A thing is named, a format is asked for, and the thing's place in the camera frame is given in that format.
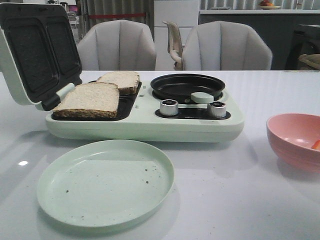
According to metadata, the bread slice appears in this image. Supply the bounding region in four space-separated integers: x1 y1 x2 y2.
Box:
97 70 140 95
53 82 120 118

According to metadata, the pink bowl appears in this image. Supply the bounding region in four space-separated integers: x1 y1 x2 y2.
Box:
266 113 320 173

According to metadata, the green breakfast maker lid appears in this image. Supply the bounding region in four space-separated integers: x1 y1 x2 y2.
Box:
0 2 82 111

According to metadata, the shrimp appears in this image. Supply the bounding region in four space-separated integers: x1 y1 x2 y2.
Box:
311 140 320 150

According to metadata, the green breakfast maker base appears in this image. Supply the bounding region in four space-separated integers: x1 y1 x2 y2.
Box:
45 81 245 143

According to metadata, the silver left knob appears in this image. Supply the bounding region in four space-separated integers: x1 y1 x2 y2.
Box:
159 99 179 117

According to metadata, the silver knob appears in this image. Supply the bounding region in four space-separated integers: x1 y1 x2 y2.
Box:
159 99 179 117
207 101 227 119

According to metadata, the black round frying pan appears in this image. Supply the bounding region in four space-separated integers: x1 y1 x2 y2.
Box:
150 73 225 104

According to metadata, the silver right knob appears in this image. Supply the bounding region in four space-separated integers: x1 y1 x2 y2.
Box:
207 101 227 119

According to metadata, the white office chair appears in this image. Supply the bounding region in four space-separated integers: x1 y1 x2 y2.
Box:
163 21 184 71

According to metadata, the light green round plate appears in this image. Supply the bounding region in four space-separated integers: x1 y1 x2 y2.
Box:
37 139 175 231

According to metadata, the grey armchair left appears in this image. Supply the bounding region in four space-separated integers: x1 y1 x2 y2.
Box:
77 20 157 71

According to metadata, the grey armchair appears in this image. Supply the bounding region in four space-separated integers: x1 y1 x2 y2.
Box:
182 21 273 71
77 20 157 71

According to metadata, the grey armchair right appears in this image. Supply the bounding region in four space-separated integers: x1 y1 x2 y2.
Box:
182 21 273 71

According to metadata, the white refrigerator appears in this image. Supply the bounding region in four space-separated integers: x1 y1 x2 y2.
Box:
154 0 200 71

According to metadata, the red barrier belt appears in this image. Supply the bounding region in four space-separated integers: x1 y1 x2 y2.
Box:
88 12 147 19

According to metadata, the grey curtain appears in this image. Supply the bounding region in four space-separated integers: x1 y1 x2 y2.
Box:
76 0 155 36

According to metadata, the dark kitchen counter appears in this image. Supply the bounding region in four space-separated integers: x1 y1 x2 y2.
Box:
199 9 320 70

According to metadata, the fruit plate on counter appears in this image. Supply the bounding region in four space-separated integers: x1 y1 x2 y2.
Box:
258 0 281 10

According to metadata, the beige cloth item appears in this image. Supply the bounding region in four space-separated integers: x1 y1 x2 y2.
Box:
298 53 320 70

